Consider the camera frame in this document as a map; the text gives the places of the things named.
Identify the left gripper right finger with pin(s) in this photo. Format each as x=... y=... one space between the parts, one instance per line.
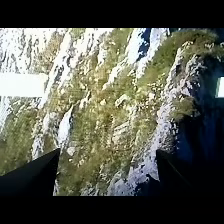
x=173 y=176

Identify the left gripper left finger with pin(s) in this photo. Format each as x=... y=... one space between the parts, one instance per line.
x=35 y=176

